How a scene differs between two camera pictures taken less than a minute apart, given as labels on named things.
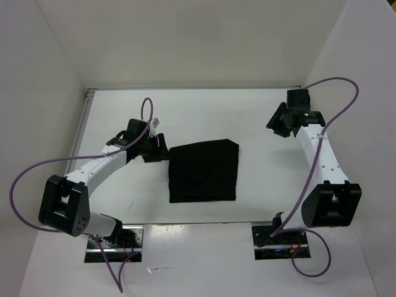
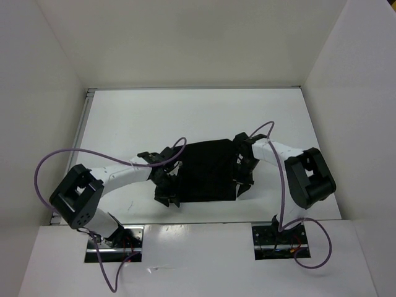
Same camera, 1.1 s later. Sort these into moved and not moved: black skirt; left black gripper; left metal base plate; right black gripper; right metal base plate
Moved: right black gripper; left black gripper
Not moved: black skirt; left metal base plate; right metal base plate
